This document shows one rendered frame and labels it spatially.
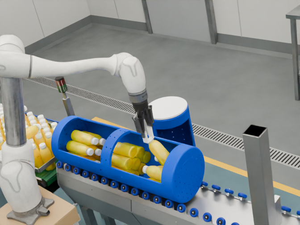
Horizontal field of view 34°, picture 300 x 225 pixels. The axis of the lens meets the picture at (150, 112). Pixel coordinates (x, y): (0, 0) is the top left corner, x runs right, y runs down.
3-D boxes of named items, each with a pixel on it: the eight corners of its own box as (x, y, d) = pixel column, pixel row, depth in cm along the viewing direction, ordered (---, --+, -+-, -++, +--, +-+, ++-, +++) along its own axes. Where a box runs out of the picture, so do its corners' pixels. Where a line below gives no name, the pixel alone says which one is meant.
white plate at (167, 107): (135, 111, 319) (136, 113, 319) (164, 122, 299) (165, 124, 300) (166, 92, 333) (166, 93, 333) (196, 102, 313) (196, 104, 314)
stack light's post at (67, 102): (104, 218, 393) (65, 99, 339) (101, 217, 396) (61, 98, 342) (107, 215, 396) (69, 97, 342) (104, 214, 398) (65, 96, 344)
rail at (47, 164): (40, 172, 296) (39, 168, 294) (39, 172, 296) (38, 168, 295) (86, 137, 320) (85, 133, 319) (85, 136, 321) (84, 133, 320)
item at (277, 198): (272, 236, 219) (269, 210, 211) (264, 233, 221) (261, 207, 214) (282, 222, 225) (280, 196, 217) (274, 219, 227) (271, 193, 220)
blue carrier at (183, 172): (178, 215, 240) (167, 169, 226) (59, 171, 293) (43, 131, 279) (209, 180, 257) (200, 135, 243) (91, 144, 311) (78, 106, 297)
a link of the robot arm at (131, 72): (150, 89, 229) (143, 79, 240) (143, 59, 221) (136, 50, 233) (128, 96, 227) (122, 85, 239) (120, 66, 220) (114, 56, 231)
